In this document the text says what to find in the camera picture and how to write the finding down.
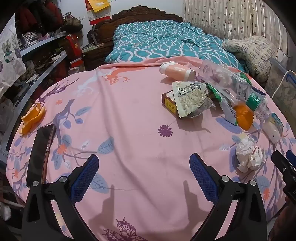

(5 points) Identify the clear printed snack wrapper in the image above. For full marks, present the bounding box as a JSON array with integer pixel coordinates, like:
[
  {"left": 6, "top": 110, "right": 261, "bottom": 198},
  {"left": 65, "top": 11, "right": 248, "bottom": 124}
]
[{"left": 172, "top": 81, "right": 216, "bottom": 117}]

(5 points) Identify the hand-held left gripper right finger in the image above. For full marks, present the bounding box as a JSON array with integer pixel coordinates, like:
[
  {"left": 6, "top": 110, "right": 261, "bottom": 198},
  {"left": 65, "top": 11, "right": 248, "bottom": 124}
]
[{"left": 189, "top": 153, "right": 269, "bottom": 241}]

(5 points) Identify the red bag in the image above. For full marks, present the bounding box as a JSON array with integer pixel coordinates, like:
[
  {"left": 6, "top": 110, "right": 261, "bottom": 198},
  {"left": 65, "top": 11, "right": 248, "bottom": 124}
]
[{"left": 65, "top": 34, "right": 84, "bottom": 69}]

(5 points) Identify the person's right forearm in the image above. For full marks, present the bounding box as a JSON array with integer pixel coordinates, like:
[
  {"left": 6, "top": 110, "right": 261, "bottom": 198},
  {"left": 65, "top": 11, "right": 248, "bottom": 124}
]
[{"left": 269, "top": 202, "right": 296, "bottom": 241}]

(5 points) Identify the red yellow wall calendar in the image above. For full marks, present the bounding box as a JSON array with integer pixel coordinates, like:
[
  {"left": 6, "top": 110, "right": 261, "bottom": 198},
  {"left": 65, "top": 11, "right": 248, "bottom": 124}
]
[{"left": 85, "top": 0, "right": 112, "bottom": 25}]

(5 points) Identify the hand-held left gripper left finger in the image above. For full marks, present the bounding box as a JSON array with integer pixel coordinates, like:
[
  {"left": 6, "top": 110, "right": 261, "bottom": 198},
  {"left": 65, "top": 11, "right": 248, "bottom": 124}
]
[{"left": 22, "top": 154, "right": 100, "bottom": 241}]

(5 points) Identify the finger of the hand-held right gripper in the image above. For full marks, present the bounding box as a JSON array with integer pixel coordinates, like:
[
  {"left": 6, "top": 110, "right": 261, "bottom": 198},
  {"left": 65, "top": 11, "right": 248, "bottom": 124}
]
[
  {"left": 271, "top": 151, "right": 296, "bottom": 200},
  {"left": 286, "top": 150, "right": 296, "bottom": 169}
]

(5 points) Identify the leaf print curtain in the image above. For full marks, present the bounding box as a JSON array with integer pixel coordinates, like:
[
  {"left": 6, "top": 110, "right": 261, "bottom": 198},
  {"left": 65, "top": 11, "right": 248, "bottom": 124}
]
[{"left": 182, "top": 0, "right": 289, "bottom": 52}]

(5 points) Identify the small white yogurt bottle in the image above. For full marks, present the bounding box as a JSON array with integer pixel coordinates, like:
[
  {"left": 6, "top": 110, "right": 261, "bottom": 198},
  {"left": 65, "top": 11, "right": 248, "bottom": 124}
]
[{"left": 264, "top": 113, "right": 284, "bottom": 143}]

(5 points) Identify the beige patterned pillow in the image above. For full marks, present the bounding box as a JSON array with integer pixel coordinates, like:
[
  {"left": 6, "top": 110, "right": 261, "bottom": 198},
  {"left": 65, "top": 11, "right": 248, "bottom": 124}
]
[{"left": 222, "top": 36, "right": 277, "bottom": 82}]

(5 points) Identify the pink floral bedsheet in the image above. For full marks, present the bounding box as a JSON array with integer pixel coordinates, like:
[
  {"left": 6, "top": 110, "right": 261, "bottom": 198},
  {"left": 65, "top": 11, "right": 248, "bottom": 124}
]
[{"left": 6, "top": 57, "right": 289, "bottom": 241}]

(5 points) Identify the green snack packet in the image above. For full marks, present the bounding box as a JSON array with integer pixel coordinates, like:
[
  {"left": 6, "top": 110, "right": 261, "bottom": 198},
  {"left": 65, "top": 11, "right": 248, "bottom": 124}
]
[{"left": 206, "top": 72, "right": 252, "bottom": 102}]

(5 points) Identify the clear plastic bottle green label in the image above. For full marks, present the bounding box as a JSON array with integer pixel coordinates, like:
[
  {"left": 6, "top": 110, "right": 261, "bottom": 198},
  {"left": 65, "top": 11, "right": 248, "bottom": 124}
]
[{"left": 199, "top": 60, "right": 271, "bottom": 122}]

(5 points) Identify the small brown yellow box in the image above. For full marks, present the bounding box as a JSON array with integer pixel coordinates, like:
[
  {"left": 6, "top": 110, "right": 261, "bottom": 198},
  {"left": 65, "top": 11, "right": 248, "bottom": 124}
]
[{"left": 161, "top": 89, "right": 185, "bottom": 119}]

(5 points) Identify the grey metal shelf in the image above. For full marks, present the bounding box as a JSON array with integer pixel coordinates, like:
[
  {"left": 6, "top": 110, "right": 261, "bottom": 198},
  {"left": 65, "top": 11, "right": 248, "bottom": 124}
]
[{"left": 0, "top": 30, "right": 70, "bottom": 164}]

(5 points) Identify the houndstooth bag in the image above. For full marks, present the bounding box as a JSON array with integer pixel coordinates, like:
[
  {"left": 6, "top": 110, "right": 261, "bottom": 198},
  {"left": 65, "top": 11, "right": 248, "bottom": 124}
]
[{"left": 18, "top": 32, "right": 40, "bottom": 51}]

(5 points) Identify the clear plastic storage box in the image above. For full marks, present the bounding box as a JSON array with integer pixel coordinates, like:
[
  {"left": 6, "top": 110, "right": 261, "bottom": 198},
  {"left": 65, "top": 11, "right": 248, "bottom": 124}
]
[{"left": 264, "top": 57, "right": 296, "bottom": 106}]

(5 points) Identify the teal patterned quilt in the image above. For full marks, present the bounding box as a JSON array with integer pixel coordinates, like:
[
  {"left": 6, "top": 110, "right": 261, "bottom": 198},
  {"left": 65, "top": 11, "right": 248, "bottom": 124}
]
[{"left": 105, "top": 20, "right": 246, "bottom": 70}]

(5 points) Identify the white cable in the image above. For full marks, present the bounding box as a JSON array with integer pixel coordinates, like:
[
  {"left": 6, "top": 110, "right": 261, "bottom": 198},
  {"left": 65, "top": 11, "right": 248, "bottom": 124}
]
[{"left": 272, "top": 70, "right": 296, "bottom": 99}]

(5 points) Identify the flat orange peel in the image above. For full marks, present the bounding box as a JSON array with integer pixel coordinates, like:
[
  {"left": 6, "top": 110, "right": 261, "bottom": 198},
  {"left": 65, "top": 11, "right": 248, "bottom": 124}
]
[{"left": 20, "top": 103, "right": 46, "bottom": 135}]

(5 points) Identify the crumpled white tissue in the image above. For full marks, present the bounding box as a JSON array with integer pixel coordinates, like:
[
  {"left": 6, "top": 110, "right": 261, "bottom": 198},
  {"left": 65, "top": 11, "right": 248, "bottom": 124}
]
[{"left": 236, "top": 136, "right": 265, "bottom": 173}]

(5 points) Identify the black smartphone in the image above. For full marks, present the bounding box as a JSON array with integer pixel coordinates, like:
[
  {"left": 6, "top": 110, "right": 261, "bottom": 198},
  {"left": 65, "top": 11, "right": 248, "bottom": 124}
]
[{"left": 26, "top": 124, "right": 57, "bottom": 188}]

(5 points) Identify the carved wooden headboard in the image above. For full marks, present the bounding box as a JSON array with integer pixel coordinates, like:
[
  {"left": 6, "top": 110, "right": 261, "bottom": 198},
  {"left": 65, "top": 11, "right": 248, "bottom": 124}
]
[{"left": 92, "top": 5, "right": 184, "bottom": 48}]

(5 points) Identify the pile of dark clothes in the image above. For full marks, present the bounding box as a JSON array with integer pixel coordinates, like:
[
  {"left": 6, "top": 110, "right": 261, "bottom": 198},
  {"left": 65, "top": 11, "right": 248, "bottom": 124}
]
[{"left": 15, "top": 0, "right": 65, "bottom": 37}]

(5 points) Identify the cupped orange peel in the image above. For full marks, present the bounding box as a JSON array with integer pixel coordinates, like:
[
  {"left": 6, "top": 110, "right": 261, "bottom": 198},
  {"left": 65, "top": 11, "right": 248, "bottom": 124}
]
[{"left": 233, "top": 104, "right": 254, "bottom": 131}]

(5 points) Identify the dark wooden nightstand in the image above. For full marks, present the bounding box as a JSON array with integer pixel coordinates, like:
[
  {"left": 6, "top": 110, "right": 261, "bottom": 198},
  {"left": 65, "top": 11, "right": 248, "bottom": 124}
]
[{"left": 82, "top": 43, "right": 114, "bottom": 71}]

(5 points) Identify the pink cup with white lid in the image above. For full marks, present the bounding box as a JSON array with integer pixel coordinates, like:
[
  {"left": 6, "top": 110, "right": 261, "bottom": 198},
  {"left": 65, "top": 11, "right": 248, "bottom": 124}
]
[{"left": 160, "top": 62, "right": 196, "bottom": 81}]

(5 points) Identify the white plant print cloth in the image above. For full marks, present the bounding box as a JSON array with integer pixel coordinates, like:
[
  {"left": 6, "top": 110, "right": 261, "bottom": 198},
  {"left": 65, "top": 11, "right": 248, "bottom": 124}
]
[{"left": 0, "top": 14, "right": 27, "bottom": 98}]

